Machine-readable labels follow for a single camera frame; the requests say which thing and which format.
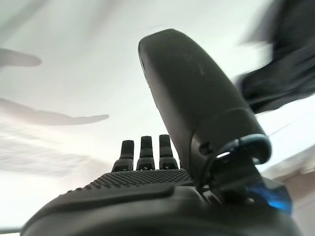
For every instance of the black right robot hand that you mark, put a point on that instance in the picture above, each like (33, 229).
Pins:
(192, 98)

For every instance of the black garment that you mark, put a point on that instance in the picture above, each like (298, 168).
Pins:
(283, 61)

